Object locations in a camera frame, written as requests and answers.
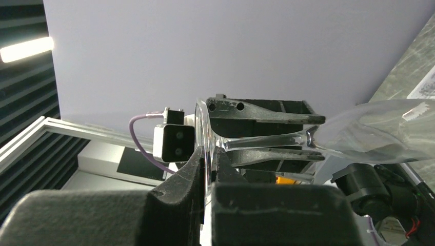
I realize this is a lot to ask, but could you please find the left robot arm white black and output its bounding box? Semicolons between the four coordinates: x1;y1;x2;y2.
201;98;434;226

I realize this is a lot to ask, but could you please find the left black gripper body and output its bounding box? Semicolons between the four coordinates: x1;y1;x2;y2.
210;98;320;184

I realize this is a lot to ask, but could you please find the orange plastic goblet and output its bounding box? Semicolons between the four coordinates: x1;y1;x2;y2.
275;177;298;185

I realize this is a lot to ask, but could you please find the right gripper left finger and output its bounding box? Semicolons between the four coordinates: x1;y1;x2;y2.
1;148;204;245

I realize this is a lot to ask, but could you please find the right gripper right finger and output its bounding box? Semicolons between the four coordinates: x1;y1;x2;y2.
211;148;363;245

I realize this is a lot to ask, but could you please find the clear wine glass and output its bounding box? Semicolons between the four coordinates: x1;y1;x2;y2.
194;97;435;204

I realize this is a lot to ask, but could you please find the paper sheet on table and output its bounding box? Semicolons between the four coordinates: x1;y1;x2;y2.
406;67;435;99

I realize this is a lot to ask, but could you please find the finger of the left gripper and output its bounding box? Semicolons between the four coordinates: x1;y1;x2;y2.
227;148;325;167
206;97;326;125

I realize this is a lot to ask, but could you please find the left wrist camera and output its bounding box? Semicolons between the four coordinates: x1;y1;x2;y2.
152;108;195;163

